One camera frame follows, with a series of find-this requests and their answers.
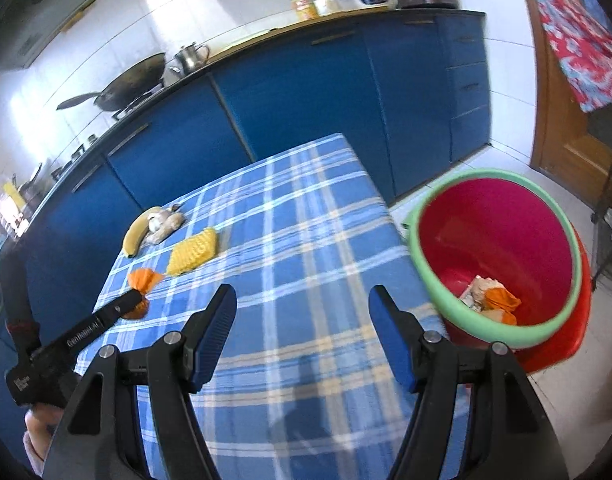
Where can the person's left hand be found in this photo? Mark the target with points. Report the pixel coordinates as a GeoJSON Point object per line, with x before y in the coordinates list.
{"type": "Point", "coordinates": [38, 435]}

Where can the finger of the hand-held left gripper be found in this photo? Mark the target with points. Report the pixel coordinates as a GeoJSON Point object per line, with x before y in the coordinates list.
{"type": "Point", "coordinates": [121, 307]}

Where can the banana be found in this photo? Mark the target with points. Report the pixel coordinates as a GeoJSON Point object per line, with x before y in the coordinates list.
{"type": "Point", "coordinates": [133, 237]}

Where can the yellow can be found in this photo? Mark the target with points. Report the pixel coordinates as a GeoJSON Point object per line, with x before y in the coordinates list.
{"type": "Point", "coordinates": [303, 8]}

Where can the blue kitchen cabinet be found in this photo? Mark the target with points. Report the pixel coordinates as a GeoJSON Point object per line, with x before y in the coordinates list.
{"type": "Point", "coordinates": [296, 85]}

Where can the small yellow foam net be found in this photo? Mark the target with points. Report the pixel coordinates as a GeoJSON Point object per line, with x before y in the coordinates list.
{"type": "Point", "coordinates": [193, 252]}

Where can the white printed wrapper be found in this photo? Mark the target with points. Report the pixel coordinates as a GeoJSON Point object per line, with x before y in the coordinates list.
{"type": "Point", "coordinates": [468, 297]}

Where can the large orange foam net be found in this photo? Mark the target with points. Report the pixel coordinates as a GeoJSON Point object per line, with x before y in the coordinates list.
{"type": "Point", "coordinates": [503, 300]}

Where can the yellow bottle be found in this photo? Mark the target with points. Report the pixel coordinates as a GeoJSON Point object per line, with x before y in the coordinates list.
{"type": "Point", "coordinates": [12, 195]}

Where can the blue plaid tablecloth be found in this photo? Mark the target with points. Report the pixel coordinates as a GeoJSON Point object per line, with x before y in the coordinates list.
{"type": "Point", "coordinates": [296, 220]}

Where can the black wok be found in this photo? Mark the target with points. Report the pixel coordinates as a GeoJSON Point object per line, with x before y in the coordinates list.
{"type": "Point", "coordinates": [136, 80]}

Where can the grey range hood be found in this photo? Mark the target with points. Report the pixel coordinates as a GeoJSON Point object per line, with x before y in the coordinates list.
{"type": "Point", "coordinates": [36, 10]}

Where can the ginger root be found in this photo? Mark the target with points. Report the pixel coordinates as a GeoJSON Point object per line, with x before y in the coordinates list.
{"type": "Point", "coordinates": [170, 229]}

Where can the red floral cloth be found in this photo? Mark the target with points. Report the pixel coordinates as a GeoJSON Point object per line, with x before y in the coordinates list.
{"type": "Point", "coordinates": [575, 45]}

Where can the garlic bulb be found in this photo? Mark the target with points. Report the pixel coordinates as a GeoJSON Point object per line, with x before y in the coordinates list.
{"type": "Point", "coordinates": [157, 220]}

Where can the steel kettle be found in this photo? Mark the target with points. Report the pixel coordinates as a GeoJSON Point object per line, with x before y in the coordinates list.
{"type": "Point", "coordinates": [188, 57]}

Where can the small orange foam net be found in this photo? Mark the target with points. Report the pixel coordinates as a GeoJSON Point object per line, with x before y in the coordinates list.
{"type": "Point", "coordinates": [146, 279]}

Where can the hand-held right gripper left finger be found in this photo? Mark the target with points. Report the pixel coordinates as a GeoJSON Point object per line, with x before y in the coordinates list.
{"type": "Point", "coordinates": [221, 330]}

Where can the red bucket with green rim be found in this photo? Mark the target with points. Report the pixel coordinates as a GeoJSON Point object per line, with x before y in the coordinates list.
{"type": "Point", "coordinates": [485, 230]}

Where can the wooden door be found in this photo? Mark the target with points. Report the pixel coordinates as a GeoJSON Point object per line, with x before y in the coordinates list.
{"type": "Point", "coordinates": [560, 135]}

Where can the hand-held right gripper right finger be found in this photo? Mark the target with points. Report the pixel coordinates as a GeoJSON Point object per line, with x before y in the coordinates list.
{"type": "Point", "coordinates": [390, 340]}

